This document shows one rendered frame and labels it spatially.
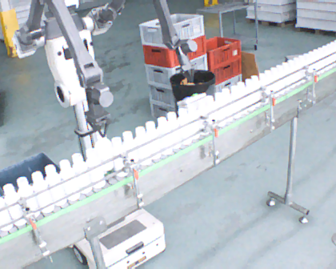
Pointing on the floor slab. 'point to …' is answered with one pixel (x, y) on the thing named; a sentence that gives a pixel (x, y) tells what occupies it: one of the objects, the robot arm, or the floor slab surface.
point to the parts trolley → (233, 19)
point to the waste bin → (192, 86)
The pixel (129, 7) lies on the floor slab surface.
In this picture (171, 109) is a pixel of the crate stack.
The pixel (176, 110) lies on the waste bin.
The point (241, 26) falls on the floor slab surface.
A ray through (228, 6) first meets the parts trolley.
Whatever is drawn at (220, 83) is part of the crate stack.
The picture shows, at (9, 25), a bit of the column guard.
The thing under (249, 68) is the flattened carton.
